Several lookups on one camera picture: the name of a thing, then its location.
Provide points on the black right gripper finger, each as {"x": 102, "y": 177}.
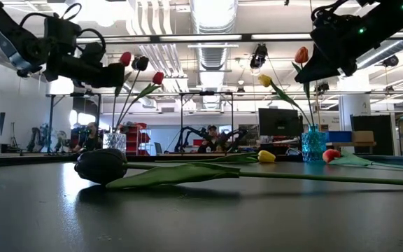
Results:
{"x": 315, "y": 71}

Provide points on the red tulip on table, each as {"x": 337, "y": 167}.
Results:
{"x": 331, "y": 155}

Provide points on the black overhead frame beam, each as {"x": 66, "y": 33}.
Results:
{"x": 149, "y": 38}

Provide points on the black background station frame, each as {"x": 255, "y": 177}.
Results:
{"x": 50, "y": 119}
{"x": 182, "y": 119}

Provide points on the yellow artificial tulip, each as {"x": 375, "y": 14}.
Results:
{"x": 264, "y": 80}
{"x": 266, "y": 157}

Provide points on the blue plastic bin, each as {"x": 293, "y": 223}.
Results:
{"x": 339, "y": 136}

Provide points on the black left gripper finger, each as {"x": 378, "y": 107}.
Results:
{"x": 108, "y": 75}

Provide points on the black background robot arm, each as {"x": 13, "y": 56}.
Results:
{"x": 234, "y": 136}
{"x": 187, "y": 134}

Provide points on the dark purple tulip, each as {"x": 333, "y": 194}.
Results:
{"x": 100, "y": 166}

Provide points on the black cabinet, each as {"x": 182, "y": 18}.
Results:
{"x": 383, "y": 133}

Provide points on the black overhead camera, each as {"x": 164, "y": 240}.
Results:
{"x": 259, "y": 56}

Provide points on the red shelf unit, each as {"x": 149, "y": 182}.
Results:
{"x": 135, "y": 138}

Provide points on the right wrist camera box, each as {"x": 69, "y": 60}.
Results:
{"x": 331, "y": 19}

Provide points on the clear glass vase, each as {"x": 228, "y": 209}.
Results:
{"x": 114, "y": 141}

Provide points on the orange artificial tulip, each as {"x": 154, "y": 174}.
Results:
{"x": 301, "y": 55}

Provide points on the black-headed artificial flower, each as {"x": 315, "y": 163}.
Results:
{"x": 141, "y": 63}

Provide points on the black table edge rail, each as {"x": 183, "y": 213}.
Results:
{"x": 30, "y": 159}

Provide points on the blue glass vase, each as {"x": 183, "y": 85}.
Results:
{"x": 313, "y": 145}

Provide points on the brown cardboard box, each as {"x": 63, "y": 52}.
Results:
{"x": 363, "y": 136}

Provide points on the person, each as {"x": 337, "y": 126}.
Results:
{"x": 90, "y": 136}
{"x": 211, "y": 134}

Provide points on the silver ventilation duct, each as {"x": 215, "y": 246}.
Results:
{"x": 213, "y": 56}

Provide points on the black computer monitor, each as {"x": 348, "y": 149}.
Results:
{"x": 278, "y": 122}

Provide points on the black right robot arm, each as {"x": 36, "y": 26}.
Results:
{"x": 390, "y": 21}

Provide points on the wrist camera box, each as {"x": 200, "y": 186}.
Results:
{"x": 331, "y": 19}
{"x": 59, "y": 33}

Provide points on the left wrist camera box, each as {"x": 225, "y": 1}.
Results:
{"x": 59, "y": 33}

